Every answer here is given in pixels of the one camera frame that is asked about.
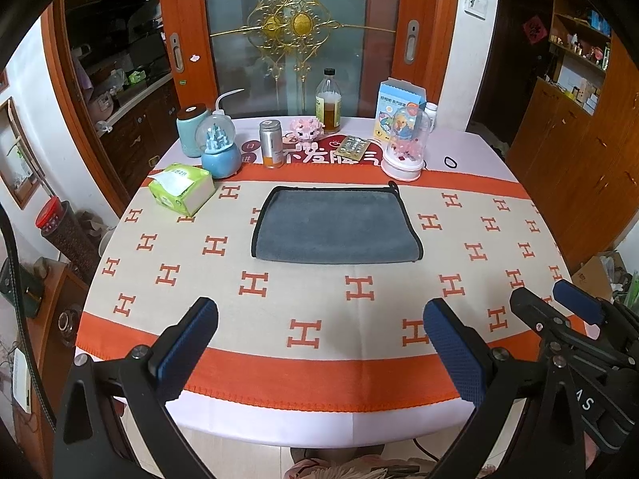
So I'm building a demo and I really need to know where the pink block toy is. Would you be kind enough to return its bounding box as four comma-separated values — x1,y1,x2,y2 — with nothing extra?
284,116,324,143

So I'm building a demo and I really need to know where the green tissue pack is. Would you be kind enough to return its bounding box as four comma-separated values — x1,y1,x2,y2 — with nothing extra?
148,163,216,217

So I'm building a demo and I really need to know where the kitchen counter cabinet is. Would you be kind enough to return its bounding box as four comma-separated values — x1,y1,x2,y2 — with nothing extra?
92,71,181,200

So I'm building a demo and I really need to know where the grey towel with black trim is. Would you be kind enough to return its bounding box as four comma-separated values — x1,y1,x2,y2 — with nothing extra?
251,181,425,263

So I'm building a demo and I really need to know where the white curved spout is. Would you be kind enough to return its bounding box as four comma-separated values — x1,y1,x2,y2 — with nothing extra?
214,88,245,117

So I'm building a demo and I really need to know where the blue printed carton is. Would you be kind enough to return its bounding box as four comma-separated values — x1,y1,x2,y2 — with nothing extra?
371,78,427,141

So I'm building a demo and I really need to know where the red lidded jar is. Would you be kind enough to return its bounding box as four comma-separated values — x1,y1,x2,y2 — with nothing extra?
35,196,101,285

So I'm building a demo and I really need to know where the silver and orange can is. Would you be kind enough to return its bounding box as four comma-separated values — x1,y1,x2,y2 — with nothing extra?
258,119,286,169

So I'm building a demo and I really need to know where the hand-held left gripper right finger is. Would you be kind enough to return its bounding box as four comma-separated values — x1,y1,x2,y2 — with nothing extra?
423,298,590,479

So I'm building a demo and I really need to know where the low wooden side cabinet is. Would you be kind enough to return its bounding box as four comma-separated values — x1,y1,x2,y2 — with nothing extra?
0,257,91,460

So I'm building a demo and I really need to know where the teal cup with dark lid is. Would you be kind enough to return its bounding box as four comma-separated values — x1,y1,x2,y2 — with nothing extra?
176,105,209,158

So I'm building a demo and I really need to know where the pink fuzzy clothing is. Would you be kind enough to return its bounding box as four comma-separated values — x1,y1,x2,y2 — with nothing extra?
284,446,440,479

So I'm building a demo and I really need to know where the cardboard box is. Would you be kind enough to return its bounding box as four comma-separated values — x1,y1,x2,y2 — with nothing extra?
572,250,635,305

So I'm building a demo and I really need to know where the glass bottle with amber liquid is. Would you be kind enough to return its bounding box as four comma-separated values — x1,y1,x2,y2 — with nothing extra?
315,68,341,134

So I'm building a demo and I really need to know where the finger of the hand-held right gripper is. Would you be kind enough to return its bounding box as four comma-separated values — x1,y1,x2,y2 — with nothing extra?
552,279,608,328
509,287,567,342

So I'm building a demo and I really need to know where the glass door with gold ornament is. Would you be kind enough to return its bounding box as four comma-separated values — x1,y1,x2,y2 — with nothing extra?
202,0,401,119

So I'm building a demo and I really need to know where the blue snow globe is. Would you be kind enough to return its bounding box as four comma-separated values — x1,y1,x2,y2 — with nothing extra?
194,114,240,179

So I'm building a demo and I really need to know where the orange patterned beige blanket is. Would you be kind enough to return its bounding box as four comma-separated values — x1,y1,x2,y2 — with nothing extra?
74,162,587,405

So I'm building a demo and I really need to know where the clear dome toy, pink base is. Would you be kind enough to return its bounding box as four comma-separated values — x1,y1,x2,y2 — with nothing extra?
381,108,432,182

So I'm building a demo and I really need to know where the pink tablecloth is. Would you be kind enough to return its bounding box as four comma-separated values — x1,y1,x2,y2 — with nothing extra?
75,116,590,447

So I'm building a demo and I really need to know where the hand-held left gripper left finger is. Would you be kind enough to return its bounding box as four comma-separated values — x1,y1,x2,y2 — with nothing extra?
52,297,220,479

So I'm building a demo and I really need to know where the pill blister pack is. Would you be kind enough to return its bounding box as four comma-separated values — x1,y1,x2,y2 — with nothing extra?
333,135,373,161

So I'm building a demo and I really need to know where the red round table mat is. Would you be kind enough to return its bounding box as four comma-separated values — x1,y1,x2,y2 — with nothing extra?
240,133,387,166

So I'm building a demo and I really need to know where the red paper decoration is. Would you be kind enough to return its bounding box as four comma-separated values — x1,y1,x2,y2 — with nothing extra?
522,16,546,47

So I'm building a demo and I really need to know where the wooden shelf cabinet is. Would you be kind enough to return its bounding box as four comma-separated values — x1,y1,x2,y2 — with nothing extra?
506,0,639,270

